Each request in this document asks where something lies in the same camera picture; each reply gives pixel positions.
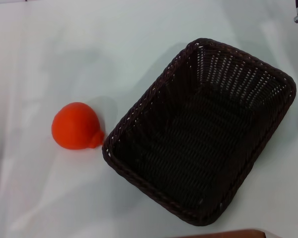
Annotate dark brown woven basket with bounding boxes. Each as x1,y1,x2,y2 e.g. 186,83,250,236
101,38,297,220

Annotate orange-red round toy fruit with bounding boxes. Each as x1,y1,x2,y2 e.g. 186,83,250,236
51,102,105,151

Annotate brown wooden edge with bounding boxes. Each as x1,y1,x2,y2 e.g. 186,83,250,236
178,228,267,238

